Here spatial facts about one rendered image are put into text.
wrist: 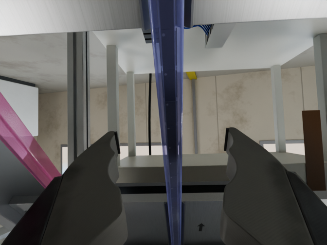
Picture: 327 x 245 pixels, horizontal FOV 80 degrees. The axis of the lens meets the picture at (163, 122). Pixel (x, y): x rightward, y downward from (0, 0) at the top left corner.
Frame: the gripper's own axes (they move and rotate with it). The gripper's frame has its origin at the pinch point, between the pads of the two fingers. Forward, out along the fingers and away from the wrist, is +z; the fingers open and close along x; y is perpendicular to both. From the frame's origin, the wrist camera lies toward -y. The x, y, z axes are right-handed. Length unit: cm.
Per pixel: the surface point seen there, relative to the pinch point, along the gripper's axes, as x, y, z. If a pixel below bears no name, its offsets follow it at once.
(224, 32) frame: 13.5, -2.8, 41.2
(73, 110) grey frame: -23.3, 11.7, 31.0
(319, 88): 45, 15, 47
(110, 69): -19, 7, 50
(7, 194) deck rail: -18.9, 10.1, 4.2
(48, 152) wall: -250, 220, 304
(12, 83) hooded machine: -236, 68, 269
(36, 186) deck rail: -18.9, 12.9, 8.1
